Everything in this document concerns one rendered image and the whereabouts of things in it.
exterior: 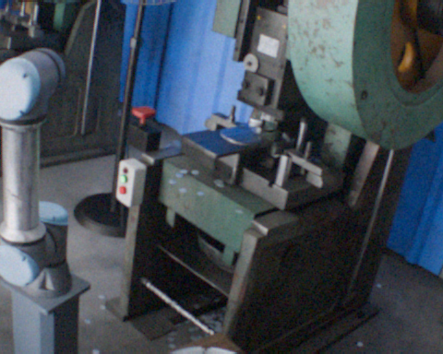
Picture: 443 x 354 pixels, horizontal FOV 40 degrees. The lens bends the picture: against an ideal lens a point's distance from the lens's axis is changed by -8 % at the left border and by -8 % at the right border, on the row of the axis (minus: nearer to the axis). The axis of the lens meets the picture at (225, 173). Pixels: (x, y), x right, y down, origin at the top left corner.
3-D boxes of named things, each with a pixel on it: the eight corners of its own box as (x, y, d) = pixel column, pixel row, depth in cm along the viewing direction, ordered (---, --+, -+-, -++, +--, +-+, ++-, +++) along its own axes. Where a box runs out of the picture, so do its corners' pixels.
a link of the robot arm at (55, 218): (74, 247, 164) (77, 202, 159) (54, 272, 152) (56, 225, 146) (35, 235, 165) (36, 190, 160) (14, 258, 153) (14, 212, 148)
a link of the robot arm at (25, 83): (58, 267, 153) (63, 52, 131) (34, 298, 139) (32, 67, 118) (17, 255, 154) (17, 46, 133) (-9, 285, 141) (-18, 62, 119)
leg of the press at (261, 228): (226, 408, 192) (292, 152, 156) (202, 390, 199) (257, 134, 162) (378, 314, 256) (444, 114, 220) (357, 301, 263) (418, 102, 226)
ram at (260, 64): (267, 111, 184) (286, 13, 172) (229, 94, 193) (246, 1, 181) (303, 105, 196) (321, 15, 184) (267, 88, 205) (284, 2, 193)
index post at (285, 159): (281, 186, 184) (288, 156, 180) (273, 182, 186) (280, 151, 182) (287, 184, 186) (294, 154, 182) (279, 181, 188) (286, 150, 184)
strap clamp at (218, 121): (238, 144, 208) (244, 114, 204) (202, 125, 218) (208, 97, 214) (251, 141, 212) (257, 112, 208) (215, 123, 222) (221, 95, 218)
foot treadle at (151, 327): (149, 350, 196) (149, 338, 194) (129, 334, 202) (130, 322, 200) (269, 297, 237) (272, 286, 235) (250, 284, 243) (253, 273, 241)
